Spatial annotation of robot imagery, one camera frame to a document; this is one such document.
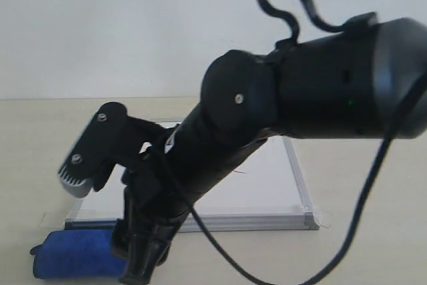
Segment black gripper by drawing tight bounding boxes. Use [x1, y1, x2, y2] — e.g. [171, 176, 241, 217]
[111, 124, 187, 284]

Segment blue microfibre cloth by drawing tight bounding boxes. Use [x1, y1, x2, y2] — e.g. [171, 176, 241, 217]
[30, 230, 126, 280]

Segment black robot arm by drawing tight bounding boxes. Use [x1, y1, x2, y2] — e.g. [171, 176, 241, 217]
[112, 18, 426, 284]

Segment clear tape front left corner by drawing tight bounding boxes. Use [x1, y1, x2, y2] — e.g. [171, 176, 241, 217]
[38, 210, 96, 229]

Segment clear tape corner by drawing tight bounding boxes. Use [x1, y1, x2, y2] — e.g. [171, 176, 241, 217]
[38, 210, 96, 229]
[300, 205, 333, 230]

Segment clear tape front right corner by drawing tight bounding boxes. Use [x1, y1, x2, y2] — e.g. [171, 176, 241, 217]
[300, 205, 333, 230]

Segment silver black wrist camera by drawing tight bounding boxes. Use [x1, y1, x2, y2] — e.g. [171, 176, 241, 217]
[58, 102, 164, 198]

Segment white board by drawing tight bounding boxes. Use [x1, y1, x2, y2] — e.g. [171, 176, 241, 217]
[65, 136, 320, 232]

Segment black camera cable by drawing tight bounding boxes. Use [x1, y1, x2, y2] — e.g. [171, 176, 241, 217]
[146, 0, 427, 285]

